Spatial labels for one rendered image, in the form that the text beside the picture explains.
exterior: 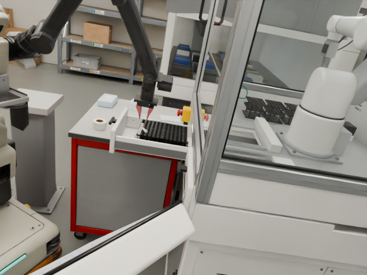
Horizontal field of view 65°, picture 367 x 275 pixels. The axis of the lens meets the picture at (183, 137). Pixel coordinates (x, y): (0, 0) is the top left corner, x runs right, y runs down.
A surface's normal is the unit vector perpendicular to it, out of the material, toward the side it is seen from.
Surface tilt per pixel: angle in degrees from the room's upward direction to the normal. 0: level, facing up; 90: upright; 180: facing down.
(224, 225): 90
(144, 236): 40
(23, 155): 90
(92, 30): 89
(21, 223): 0
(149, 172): 90
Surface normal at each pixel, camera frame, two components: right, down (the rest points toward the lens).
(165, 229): 0.60, -0.42
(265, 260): -0.02, 0.43
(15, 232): 0.18, -0.89
